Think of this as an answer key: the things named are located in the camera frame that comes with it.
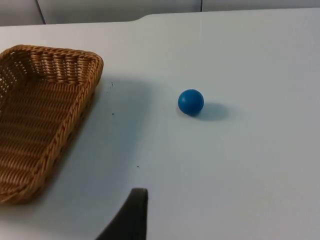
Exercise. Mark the blue ball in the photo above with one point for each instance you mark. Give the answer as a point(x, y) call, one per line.
point(190, 102)

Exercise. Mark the pale brown wicker basket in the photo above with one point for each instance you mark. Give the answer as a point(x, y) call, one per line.
point(37, 120)

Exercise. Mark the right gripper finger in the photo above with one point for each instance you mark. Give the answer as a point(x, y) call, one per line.
point(130, 217)

